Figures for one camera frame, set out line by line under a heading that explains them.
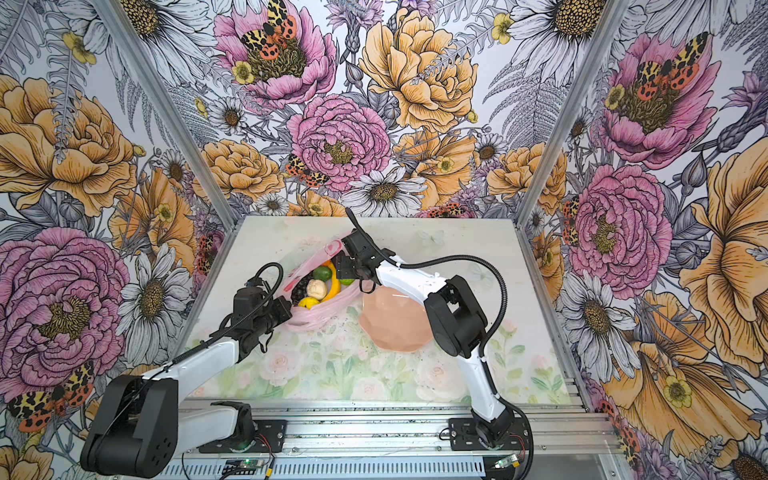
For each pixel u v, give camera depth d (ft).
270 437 2.42
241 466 2.33
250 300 2.26
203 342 1.87
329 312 2.93
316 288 3.16
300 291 3.17
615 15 2.35
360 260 2.39
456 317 1.81
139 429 1.35
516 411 2.17
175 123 3.01
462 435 2.43
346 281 3.25
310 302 3.01
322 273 3.25
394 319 3.10
